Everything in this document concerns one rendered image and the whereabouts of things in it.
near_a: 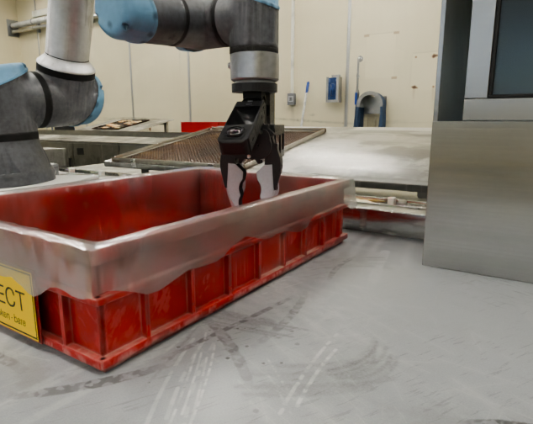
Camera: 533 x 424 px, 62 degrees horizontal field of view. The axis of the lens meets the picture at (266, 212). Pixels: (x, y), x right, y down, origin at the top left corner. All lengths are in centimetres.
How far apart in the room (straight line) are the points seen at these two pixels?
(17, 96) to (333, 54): 426
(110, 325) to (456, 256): 43
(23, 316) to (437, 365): 34
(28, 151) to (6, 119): 7
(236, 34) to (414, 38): 409
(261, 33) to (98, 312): 47
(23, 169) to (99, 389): 66
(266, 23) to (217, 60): 514
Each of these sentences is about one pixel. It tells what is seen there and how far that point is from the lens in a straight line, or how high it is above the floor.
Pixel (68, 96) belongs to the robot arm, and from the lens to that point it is 104.
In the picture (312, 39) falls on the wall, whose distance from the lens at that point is 514.
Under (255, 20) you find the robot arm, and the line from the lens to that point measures 69.
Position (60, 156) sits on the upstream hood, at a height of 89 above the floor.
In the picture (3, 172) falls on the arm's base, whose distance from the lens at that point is 98.
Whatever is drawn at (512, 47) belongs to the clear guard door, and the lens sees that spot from 60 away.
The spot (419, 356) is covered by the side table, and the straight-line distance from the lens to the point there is 40.
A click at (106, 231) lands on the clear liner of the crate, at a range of 72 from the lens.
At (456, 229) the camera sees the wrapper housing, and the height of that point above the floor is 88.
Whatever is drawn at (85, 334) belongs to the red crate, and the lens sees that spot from 39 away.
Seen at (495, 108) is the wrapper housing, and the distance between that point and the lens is 59.
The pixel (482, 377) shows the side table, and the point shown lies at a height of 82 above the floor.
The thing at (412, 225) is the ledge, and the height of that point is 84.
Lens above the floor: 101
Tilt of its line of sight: 12 degrees down
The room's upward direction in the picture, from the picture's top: straight up
